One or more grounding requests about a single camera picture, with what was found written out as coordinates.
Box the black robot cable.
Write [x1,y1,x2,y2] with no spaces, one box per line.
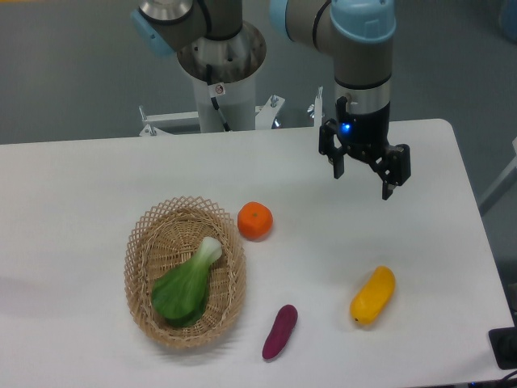
[204,63,232,133]

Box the woven wicker basket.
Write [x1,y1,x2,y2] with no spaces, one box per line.
[124,196,246,349]

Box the orange tangerine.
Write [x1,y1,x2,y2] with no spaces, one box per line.
[237,201,274,241]

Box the yellow mango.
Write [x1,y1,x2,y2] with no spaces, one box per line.
[349,266,396,325]

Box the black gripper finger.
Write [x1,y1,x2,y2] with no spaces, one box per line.
[372,144,411,200]
[318,119,345,179]

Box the black device at table edge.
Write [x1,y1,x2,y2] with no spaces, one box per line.
[488,327,516,370]

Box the green bok choy vegetable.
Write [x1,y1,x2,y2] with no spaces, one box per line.
[151,237,223,327]

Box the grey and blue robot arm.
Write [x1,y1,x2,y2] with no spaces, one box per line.
[131,1,411,199]

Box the purple sweet potato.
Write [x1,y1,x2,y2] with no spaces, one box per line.
[262,305,298,361]

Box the white frame leg right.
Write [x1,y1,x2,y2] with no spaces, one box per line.
[478,139,516,217]

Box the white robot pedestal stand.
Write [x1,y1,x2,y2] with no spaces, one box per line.
[138,19,325,137]

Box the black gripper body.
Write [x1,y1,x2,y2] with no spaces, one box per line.
[336,96,390,166]

